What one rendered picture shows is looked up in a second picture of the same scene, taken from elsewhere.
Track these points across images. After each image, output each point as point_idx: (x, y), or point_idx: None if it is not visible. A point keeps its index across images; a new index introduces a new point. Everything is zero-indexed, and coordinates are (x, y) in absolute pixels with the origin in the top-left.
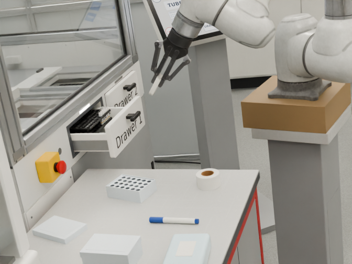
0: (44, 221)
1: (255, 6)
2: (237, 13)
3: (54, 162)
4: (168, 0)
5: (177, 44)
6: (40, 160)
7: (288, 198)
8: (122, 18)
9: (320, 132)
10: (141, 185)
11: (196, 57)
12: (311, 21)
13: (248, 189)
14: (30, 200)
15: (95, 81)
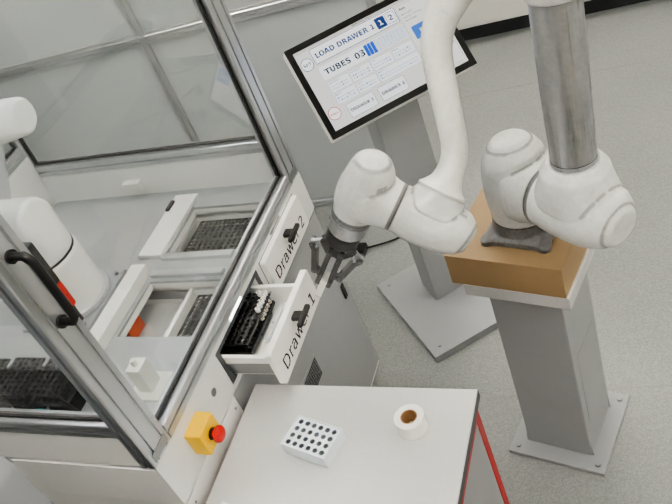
0: None
1: (443, 204)
2: (416, 220)
3: (208, 429)
4: (325, 63)
5: (340, 250)
6: (189, 435)
7: (524, 351)
8: (263, 133)
9: (558, 296)
10: (324, 441)
11: (378, 128)
12: (531, 151)
13: (464, 439)
14: (189, 485)
15: (242, 258)
